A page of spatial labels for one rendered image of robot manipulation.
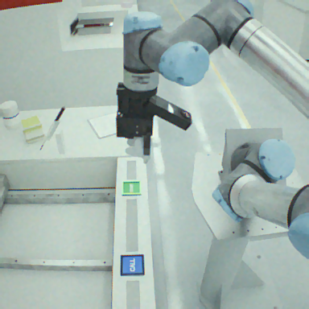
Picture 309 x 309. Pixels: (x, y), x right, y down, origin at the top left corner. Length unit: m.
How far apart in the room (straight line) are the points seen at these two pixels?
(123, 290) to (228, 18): 0.59
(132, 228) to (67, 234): 0.27
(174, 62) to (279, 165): 0.48
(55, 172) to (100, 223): 0.24
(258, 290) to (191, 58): 1.53
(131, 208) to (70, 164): 0.31
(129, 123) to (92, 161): 0.40
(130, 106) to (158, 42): 0.19
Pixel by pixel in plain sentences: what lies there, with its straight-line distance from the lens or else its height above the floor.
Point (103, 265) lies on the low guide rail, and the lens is 0.87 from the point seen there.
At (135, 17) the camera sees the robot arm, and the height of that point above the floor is 1.46.
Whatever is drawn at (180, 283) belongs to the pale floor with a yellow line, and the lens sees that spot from 1.80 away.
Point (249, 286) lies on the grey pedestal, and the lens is 1.84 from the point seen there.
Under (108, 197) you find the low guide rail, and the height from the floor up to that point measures 0.85.
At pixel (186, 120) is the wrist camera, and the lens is 0.67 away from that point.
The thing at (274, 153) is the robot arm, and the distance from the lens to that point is 0.86.
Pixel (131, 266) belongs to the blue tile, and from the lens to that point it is 0.73.
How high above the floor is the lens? 1.59
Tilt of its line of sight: 38 degrees down
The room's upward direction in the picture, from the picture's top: straight up
